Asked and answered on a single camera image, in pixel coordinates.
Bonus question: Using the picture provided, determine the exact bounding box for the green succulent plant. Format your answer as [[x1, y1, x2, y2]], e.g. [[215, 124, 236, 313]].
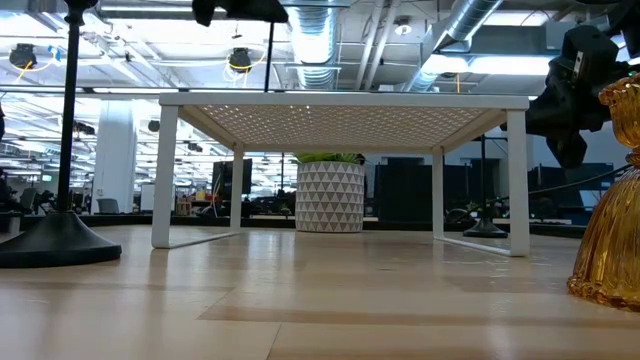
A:
[[294, 152, 365, 166]]

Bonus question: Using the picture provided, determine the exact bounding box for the silver ribbed ventilation duct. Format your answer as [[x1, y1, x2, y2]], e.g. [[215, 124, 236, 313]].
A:
[[285, 0, 342, 91]]

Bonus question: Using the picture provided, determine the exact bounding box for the amber glass candle holder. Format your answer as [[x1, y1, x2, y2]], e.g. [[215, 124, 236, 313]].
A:
[[566, 73, 640, 312]]

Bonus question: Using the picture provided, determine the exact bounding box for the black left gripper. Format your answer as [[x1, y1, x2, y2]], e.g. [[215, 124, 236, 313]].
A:
[[192, 0, 290, 28]]

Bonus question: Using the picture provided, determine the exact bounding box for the black metal candlestick holder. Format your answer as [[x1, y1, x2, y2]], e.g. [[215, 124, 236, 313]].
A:
[[264, 21, 276, 94], [462, 133, 510, 239], [0, 0, 123, 269]]

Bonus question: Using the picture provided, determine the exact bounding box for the white perforated metal shelf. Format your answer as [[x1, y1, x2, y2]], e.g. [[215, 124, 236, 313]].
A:
[[151, 92, 531, 258]]

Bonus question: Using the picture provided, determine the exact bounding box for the black ceiling device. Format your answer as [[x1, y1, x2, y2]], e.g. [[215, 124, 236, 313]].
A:
[[228, 46, 253, 74], [8, 42, 39, 70]]

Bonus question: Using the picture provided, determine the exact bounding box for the black computer monitor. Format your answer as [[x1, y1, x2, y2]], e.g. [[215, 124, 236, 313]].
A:
[[211, 158, 254, 196]]

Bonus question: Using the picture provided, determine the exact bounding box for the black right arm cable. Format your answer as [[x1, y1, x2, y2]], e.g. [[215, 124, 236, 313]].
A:
[[528, 163, 634, 197]]

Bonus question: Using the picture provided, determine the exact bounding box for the grey office chair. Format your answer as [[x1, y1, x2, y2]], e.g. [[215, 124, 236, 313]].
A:
[[95, 197, 121, 215]]

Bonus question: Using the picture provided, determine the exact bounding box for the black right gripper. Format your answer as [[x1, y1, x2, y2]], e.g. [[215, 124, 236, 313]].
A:
[[528, 74, 614, 171]]

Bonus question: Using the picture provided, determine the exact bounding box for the dark office partition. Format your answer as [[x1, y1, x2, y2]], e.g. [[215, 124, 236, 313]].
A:
[[374, 156, 501, 224]]

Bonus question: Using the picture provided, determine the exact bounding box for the white building column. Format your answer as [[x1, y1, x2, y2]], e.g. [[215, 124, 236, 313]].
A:
[[91, 99, 138, 215]]

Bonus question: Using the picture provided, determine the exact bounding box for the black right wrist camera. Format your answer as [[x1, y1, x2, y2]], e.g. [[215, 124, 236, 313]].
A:
[[558, 24, 624, 81]]

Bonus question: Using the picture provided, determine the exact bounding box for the triangle patterned plant pot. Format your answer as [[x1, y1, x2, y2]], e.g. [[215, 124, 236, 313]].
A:
[[294, 160, 366, 234]]

